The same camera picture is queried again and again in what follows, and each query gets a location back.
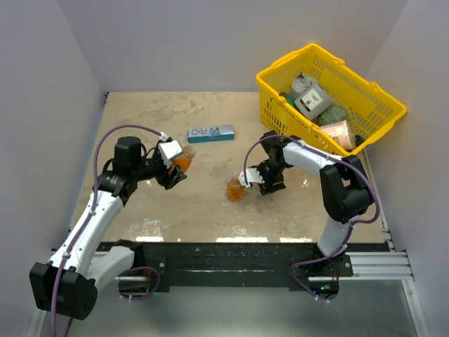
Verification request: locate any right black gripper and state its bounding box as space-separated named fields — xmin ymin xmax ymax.
xmin=251 ymin=160 xmax=288 ymax=196

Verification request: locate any orange bottle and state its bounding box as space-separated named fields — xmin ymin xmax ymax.
xmin=227 ymin=177 xmax=245 ymax=202
xmin=170 ymin=145 xmax=196 ymax=173

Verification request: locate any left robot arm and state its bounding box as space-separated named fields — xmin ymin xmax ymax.
xmin=29 ymin=136 xmax=186 ymax=320

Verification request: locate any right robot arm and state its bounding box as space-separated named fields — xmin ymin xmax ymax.
xmin=253 ymin=131 xmax=377 ymax=276

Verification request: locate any teal toothpaste box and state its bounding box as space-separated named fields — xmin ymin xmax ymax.
xmin=187 ymin=125 xmax=235 ymax=143

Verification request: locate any green item in basket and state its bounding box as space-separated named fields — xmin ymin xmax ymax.
xmin=286 ymin=95 xmax=297 ymax=109

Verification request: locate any pink cup package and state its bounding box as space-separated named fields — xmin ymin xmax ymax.
xmin=319 ymin=120 xmax=355 ymax=151

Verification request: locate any grey pouch with label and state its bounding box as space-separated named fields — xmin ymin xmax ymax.
xmin=290 ymin=72 xmax=333 ymax=121

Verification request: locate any green round netted item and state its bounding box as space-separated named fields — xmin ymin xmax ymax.
xmin=316 ymin=104 xmax=349 ymax=126

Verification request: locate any small black item in basket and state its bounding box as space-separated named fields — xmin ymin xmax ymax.
xmin=354 ymin=134 xmax=365 ymax=148

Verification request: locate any yellow plastic basket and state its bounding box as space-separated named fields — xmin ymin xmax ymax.
xmin=255 ymin=44 xmax=407 ymax=157

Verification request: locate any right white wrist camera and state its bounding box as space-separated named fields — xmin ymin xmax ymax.
xmin=237 ymin=167 xmax=264 ymax=190

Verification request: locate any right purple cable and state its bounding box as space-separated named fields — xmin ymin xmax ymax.
xmin=243 ymin=135 xmax=382 ymax=303

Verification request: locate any purple cable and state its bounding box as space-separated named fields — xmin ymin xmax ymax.
xmin=243 ymin=135 xmax=382 ymax=303
xmin=48 ymin=125 xmax=166 ymax=337

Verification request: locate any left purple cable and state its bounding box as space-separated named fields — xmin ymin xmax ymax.
xmin=48 ymin=125 xmax=166 ymax=337

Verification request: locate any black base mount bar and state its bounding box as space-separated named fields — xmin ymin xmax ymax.
xmin=119 ymin=241 xmax=354 ymax=298

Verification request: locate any aluminium rail frame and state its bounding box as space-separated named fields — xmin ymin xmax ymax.
xmin=30 ymin=241 xmax=424 ymax=336

